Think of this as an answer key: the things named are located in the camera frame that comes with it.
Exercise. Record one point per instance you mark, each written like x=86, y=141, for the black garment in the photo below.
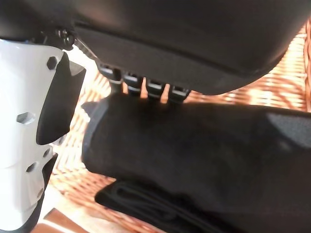
x=182, y=150

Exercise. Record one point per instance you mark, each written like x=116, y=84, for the wicker laundry basket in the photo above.
x=279, y=89

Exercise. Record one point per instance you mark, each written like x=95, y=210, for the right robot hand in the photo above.
x=182, y=36

